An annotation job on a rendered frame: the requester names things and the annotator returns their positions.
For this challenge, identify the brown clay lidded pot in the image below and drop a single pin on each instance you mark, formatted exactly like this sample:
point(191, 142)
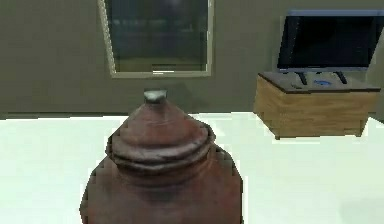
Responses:
point(160, 173)

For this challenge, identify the pale framed window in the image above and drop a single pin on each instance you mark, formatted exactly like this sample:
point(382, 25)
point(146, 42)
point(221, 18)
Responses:
point(160, 36)

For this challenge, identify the wooden television stand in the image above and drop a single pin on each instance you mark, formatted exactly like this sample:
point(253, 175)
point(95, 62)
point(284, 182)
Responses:
point(313, 110)

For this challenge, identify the small blue dish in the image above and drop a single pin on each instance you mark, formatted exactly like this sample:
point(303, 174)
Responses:
point(322, 82)

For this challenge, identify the black flat television set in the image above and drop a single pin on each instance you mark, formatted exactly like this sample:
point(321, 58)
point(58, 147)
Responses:
point(328, 41)

